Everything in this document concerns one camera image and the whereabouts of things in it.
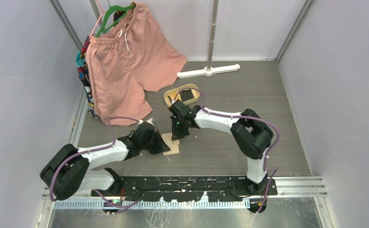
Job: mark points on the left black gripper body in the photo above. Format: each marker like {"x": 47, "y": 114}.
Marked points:
{"x": 148, "y": 145}

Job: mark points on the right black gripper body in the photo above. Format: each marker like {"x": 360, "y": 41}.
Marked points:
{"x": 181, "y": 118}

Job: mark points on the beige leather card holder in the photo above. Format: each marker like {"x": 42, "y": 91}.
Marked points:
{"x": 172, "y": 144}

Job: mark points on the gold card with black stripe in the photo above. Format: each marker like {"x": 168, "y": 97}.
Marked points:
{"x": 169, "y": 100}

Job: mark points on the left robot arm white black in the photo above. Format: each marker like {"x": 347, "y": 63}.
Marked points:
{"x": 74, "y": 169}

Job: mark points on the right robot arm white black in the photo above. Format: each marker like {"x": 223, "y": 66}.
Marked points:
{"x": 253, "y": 135}

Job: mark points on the black card in tray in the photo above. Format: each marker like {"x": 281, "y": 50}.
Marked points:
{"x": 186, "y": 95}

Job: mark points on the beige oval tray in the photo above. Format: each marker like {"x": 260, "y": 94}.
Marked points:
{"x": 175, "y": 93}

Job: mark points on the white rack stand base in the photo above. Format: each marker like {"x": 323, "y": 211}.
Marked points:
{"x": 203, "y": 72}

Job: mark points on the pink shorts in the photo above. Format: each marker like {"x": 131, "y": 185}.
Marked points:
{"x": 132, "y": 58}

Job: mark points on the colourful patterned garment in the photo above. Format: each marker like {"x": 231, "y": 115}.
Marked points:
{"x": 83, "y": 75}

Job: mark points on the grey metal rack pole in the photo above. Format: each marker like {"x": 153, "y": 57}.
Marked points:
{"x": 212, "y": 35}

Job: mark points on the green clothes hanger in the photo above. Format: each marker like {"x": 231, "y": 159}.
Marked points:
{"x": 110, "y": 13}

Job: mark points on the pink clothes hanger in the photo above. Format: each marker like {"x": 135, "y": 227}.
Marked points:
{"x": 98, "y": 11}

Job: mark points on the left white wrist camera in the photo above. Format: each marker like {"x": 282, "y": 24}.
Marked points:
{"x": 151, "y": 121}

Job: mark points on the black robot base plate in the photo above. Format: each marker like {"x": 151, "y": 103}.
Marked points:
{"x": 188, "y": 188}

